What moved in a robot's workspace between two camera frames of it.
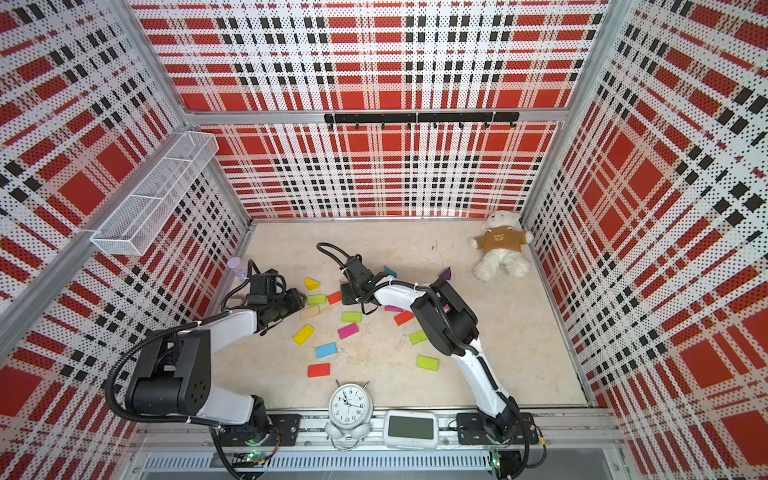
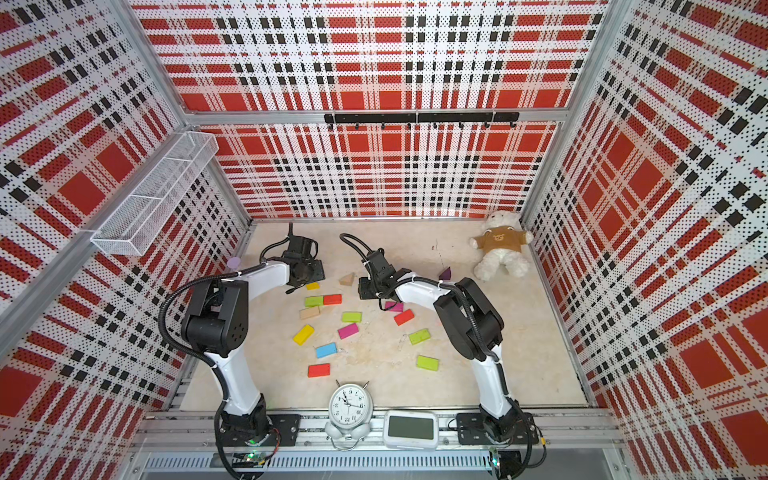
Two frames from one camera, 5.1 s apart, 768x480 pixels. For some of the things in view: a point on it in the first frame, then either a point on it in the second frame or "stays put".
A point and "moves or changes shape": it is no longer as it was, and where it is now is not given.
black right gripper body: [349, 294] → [368, 289]
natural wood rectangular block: [310, 312] stays put
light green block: [317, 300] stays put
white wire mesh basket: [131, 230] stays put
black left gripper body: [276, 303] → [313, 272]
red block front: [318, 370] stays put
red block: [335, 298] moves or changes shape
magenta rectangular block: [348, 331] stays put
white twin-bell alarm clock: [350, 409] stays put
